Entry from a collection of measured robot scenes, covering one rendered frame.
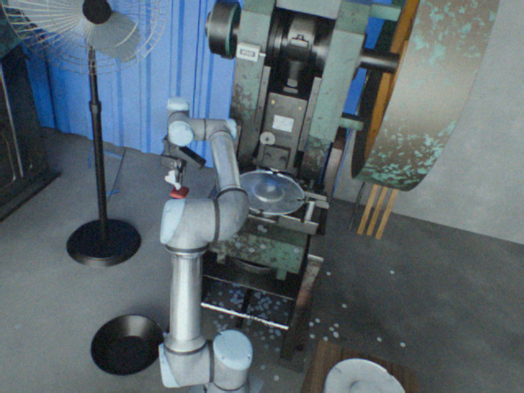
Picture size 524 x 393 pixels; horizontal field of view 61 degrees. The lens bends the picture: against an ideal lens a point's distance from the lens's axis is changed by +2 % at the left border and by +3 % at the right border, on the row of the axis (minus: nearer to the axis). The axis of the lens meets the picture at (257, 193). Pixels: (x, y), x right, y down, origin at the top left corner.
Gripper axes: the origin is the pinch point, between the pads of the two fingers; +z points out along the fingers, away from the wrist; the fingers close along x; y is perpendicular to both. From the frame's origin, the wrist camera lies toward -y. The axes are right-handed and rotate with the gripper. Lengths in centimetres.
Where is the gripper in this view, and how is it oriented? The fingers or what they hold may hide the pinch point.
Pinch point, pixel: (179, 186)
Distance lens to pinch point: 171.3
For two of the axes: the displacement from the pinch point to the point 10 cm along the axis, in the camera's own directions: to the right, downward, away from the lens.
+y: -9.7, -2.4, 0.9
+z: -1.5, 8.1, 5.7
